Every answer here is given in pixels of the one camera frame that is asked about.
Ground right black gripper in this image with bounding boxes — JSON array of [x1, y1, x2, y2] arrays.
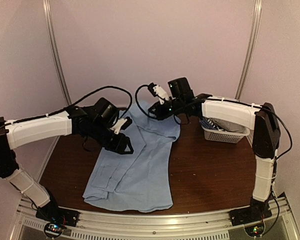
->
[[150, 96, 185, 120]]

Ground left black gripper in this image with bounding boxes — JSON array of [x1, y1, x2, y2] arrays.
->
[[89, 120, 134, 155]]

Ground light blue long sleeve shirt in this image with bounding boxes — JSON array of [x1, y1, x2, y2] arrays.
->
[[82, 101, 181, 213]]

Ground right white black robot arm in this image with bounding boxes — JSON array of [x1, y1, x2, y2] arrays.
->
[[148, 93, 281, 221]]

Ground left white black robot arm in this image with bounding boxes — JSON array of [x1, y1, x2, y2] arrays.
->
[[0, 103, 134, 222]]

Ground blue checkered shirt in basket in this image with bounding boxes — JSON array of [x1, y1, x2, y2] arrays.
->
[[199, 117, 224, 131]]

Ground white plastic laundry basket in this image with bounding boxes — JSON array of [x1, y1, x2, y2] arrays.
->
[[201, 126, 250, 144]]

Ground grey shirt in basket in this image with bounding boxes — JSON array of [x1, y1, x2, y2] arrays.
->
[[213, 119, 246, 134]]

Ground left round controller board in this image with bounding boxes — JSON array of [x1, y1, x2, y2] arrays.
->
[[43, 222, 66, 238]]

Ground round controller board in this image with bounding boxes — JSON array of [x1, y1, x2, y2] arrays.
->
[[244, 222, 265, 238], [43, 222, 66, 238]]

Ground right round controller board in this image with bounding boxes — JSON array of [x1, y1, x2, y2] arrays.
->
[[244, 222, 265, 238]]

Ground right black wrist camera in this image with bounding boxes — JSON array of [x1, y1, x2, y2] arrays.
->
[[168, 77, 194, 101]]

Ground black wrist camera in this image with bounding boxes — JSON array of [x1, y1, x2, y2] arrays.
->
[[168, 77, 194, 101], [93, 97, 119, 127]]

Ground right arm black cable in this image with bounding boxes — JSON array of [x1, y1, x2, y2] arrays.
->
[[134, 83, 294, 216]]

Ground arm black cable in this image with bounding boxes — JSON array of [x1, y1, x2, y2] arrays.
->
[[0, 85, 133, 211], [134, 83, 294, 216]]

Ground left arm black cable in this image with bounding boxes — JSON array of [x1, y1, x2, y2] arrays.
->
[[0, 85, 133, 211]]

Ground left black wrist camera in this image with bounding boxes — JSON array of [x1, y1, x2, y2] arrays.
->
[[93, 97, 119, 127]]

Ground right aluminium frame post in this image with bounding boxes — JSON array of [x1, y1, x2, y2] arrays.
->
[[235, 0, 263, 101]]

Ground aluminium frame post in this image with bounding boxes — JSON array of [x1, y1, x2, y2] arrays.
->
[[42, 0, 73, 111], [235, 0, 263, 101]]

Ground front aluminium rail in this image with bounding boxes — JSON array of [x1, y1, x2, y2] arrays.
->
[[7, 197, 300, 240]]

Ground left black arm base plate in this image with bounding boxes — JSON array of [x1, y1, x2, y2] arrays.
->
[[35, 202, 79, 227]]

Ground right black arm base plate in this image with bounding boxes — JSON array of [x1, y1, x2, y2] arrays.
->
[[229, 206, 272, 226]]

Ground left aluminium frame post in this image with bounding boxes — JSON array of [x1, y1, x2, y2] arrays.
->
[[42, 0, 73, 111]]

